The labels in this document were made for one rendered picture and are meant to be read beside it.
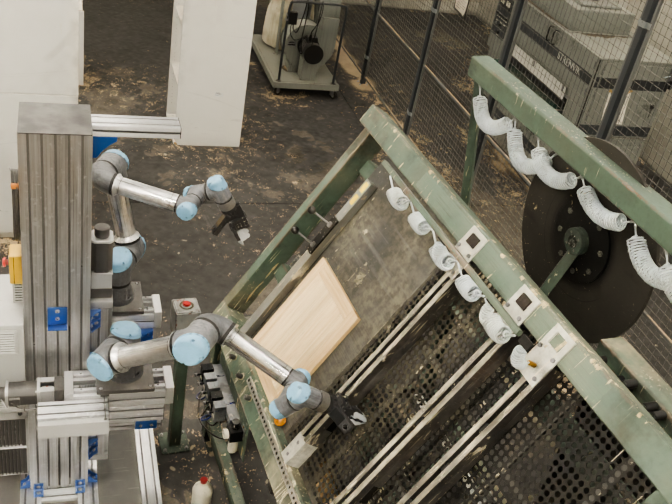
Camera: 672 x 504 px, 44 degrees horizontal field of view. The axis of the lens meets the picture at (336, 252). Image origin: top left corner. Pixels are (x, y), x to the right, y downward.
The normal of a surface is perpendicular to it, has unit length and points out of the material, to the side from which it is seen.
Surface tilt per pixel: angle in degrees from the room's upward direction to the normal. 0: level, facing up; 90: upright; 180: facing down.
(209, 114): 90
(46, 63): 90
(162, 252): 0
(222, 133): 90
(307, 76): 90
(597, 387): 59
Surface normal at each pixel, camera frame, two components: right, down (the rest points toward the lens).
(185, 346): -0.18, 0.45
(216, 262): 0.17, -0.83
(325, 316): -0.70, -0.38
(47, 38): 0.26, 0.57
